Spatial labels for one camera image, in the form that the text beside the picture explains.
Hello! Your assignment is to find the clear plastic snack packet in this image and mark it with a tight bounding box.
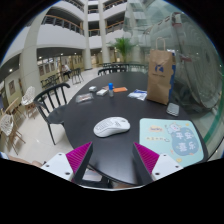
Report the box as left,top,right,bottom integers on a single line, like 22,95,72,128
75,92,94,104

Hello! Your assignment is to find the white plastic tissue packet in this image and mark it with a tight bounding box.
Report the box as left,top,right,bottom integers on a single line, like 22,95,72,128
127,88,148,102

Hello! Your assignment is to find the green potted palm plant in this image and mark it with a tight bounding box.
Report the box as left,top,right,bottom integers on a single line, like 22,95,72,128
109,37,136,64

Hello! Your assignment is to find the white perforated computer mouse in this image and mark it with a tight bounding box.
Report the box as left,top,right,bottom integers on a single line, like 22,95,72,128
93,116,131,138

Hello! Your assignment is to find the white lattice chair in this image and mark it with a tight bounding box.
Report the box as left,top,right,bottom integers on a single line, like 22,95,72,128
0,113,26,156
20,85,38,119

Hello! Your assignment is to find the black wooden spindle chair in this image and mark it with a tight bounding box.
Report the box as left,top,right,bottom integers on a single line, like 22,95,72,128
97,66,128,77
33,82,72,146

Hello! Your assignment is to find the cream rectangular box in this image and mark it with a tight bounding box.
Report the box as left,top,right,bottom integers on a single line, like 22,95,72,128
95,88,109,97

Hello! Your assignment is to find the small blue-capped bottle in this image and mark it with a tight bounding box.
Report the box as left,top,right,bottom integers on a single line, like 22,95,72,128
107,82,115,98

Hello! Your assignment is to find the person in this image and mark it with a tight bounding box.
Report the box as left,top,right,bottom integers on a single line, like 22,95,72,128
60,63,73,81

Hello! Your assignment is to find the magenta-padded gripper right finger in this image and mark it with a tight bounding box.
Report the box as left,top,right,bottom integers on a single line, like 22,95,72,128
132,141,184,186

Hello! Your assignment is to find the brown paper bag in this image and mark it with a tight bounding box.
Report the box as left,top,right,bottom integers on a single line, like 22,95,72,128
146,36,177,106

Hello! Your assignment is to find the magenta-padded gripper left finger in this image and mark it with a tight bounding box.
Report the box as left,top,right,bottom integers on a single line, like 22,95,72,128
40,141,94,185

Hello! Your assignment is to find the grey rectangular pouch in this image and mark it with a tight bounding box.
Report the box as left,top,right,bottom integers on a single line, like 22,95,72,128
165,102,181,118

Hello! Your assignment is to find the orange flat packet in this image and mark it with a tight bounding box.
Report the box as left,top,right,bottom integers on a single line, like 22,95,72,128
112,86,129,94

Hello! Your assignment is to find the light teal printed mouse pad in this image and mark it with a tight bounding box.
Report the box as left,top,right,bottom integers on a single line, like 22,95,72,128
138,117,205,168

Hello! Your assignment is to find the group of black chairs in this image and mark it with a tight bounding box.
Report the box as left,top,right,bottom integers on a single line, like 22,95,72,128
39,67,84,89

